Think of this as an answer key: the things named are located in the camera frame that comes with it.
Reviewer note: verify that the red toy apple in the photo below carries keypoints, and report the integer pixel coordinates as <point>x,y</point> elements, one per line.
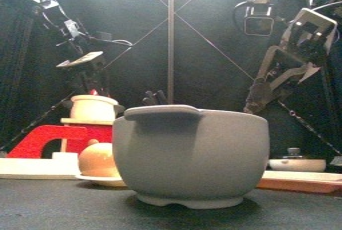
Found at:
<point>93,92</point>

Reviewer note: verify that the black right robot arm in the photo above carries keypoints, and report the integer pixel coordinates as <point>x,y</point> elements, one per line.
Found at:
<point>328,90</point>

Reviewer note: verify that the white toy cooking pot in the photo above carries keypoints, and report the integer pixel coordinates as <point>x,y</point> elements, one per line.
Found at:
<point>93,109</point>

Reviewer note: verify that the red wooden toy stove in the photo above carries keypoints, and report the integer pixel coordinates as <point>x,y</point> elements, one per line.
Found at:
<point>40,137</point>

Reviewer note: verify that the small white dish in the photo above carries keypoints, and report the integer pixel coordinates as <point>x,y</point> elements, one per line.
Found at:
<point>295,165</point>

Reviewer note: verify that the pink cutting board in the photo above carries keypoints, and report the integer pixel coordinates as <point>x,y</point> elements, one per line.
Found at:
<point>302,182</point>

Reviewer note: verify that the small white plate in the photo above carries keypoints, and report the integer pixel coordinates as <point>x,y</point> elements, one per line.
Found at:
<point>100,181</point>

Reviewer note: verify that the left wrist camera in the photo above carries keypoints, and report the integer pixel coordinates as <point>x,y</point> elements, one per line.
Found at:
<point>72,29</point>

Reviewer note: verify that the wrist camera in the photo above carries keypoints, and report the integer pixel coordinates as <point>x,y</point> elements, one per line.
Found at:
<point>258,25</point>
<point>72,29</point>

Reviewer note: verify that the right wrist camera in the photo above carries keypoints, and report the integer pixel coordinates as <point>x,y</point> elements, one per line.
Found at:
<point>258,25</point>

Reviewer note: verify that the vertical metal frame pole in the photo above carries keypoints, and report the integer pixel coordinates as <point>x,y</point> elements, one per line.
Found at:
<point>169,40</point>

